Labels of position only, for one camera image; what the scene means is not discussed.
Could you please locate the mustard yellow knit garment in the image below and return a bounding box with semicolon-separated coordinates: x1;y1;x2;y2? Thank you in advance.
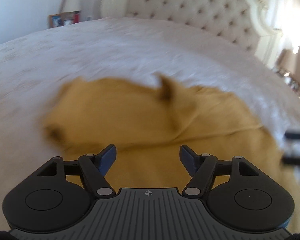
44;76;300;233

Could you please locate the white floral bedspread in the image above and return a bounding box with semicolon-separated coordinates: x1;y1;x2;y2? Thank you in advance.
0;18;300;230

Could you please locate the tufted cream headboard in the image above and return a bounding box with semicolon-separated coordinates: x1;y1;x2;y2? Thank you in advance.
101;0;280;61

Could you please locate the red bottle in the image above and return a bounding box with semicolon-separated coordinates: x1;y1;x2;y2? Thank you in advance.
74;11;81;23

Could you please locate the white table lamp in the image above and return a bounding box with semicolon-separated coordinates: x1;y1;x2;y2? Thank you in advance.
62;0;81;13

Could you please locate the wooden picture frame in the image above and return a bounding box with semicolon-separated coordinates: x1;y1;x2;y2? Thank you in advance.
48;14;63;28

